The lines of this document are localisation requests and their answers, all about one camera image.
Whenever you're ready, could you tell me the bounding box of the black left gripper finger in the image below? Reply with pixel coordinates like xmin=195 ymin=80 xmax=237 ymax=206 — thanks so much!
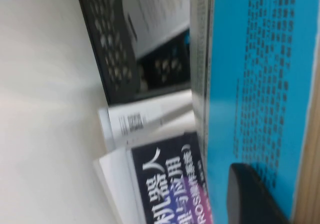
xmin=225 ymin=162 xmax=299 ymax=224

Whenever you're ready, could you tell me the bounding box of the blue hardcover book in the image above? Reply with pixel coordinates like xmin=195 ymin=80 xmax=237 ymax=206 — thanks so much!
xmin=183 ymin=30 xmax=191 ymax=48

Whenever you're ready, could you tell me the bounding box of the black plastic book stand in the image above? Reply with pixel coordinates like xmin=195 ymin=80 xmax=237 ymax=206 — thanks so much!
xmin=74 ymin=0 xmax=194 ymax=105

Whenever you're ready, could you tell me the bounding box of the thin white paperback book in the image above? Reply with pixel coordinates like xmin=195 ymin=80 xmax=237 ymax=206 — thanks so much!
xmin=121 ymin=0 xmax=191 ymax=57

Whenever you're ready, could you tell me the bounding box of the dark robot textbook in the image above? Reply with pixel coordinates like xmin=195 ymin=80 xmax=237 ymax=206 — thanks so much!
xmin=126 ymin=131 xmax=219 ymax=224

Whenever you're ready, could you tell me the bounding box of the blue and grey paperback book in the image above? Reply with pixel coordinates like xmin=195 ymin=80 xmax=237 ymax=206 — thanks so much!
xmin=188 ymin=0 xmax=320 ymax=224

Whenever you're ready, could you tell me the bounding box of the white book with QR code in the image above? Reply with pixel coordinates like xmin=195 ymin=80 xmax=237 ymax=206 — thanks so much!
xmin=98 ymin=88 xmax=194 ymax=152

